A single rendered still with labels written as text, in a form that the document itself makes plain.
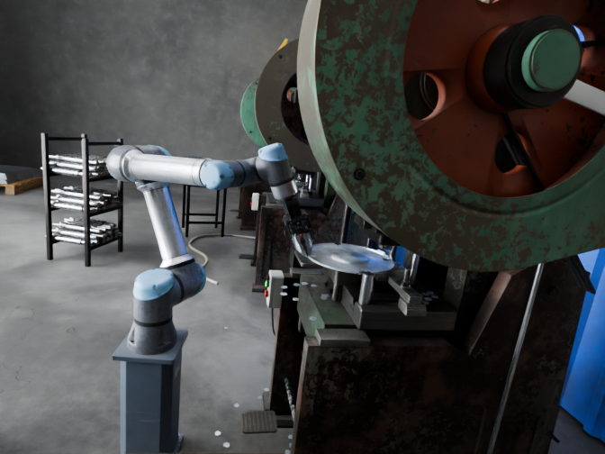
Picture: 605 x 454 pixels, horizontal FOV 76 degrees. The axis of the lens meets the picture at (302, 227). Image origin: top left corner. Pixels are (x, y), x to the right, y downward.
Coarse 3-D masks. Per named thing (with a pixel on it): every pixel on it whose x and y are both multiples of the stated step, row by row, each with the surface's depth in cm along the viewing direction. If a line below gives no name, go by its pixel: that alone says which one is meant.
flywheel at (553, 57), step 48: (432, 0) 73; (528, 0) 77; (576, 0) 78; (432, 48) 76; (480, 48) 75; (528, 48) 66; (576, 48) 67; (480, 96) 78; (528, 96) 70; (576, 96) 78; (432, 144) 81; (480, 144) 83; (528, 144) 86; (576, 144) 87; (480, 192) 85; (528, 192) 88
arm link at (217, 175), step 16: (112, 160) 115; (128, 160) 113; (144, 160) 111; (160, 160) 109; (176, 160) 108; (192, 160) 106; (208, 160) 105; (224, 160) 105; (128, 176) 114; (144, 176) 112; (160, 176) 110; (176, 176) 107; (192, 176) 105; (208, 176) 100; (224, 176) 100; (240, 176) 107
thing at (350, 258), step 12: (312, 252) 128; (324, 252) 130; (336, 252) 129; (348, 252) 131; (360, 252) 135; (372, 252) 136; (324, 264) 118; (336, 264) 119; (348, 264) 121; (360, 264) 122; (372, 264) 123; (384, 264) 125
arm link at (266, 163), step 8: (272, 144) 112; (280, 144) 110; (264, 152) 108; (272, 152) 108; (280, 152) 109; (256, 160) 111; (264, 160) 109; (272, 160) 108; (280, 160) 109; (288, 160) 112; (264, 168) 110; (272, 168) 109; (280, 168) 109; (288, 168) 111; (264, 176) 112; (272, 176) 110; (280, 176) 110; (288, 176) 111; (272, 184) 112; (280, 184) 111
